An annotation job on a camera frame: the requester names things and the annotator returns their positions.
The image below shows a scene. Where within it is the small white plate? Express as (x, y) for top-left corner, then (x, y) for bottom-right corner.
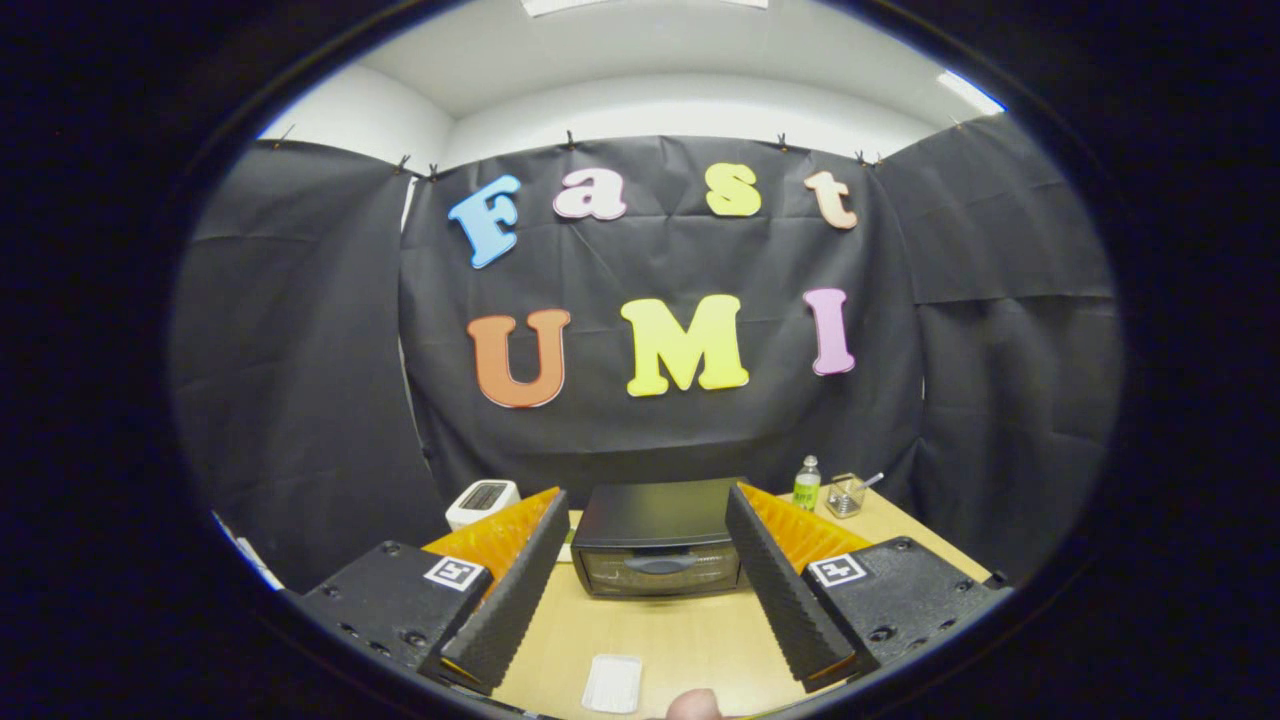
(582, 654), (643, 715)

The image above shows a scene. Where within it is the small ceiling light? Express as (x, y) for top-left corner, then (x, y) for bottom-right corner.
(937, 70), (1005, 116)

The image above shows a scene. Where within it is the long ceiling light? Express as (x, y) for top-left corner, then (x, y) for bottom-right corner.
(520, 0), (771, 17)

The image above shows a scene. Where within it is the white and blue paper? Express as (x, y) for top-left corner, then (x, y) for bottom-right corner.
(213, 512), (286, 591)

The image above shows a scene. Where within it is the black toaster oven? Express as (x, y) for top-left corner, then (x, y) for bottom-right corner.
(571, 477), (751, 599)

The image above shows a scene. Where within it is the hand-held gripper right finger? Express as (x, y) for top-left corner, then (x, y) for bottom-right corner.
(725, 482), (1011, 693)

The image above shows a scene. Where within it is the black backdrop cloth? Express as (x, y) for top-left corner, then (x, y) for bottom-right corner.
(170, 112), (1123, 593)

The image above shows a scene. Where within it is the clear glass holder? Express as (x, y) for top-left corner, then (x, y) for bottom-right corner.
(826, 474), (867, 519)

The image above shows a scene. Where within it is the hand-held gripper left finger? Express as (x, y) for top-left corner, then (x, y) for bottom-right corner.
(290, 487), (571, 696)

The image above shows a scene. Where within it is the white bread toaster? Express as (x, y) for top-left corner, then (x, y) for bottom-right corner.
(445, 480), (521, 532)

